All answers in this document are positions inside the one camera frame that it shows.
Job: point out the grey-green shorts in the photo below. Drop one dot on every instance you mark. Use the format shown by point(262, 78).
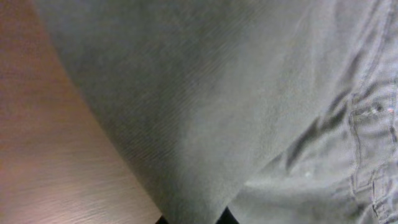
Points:
point(279, 111)

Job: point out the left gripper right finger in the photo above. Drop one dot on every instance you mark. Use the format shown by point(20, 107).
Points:
point(227, 218)

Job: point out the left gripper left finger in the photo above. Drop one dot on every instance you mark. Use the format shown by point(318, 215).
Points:
point(161, 220)

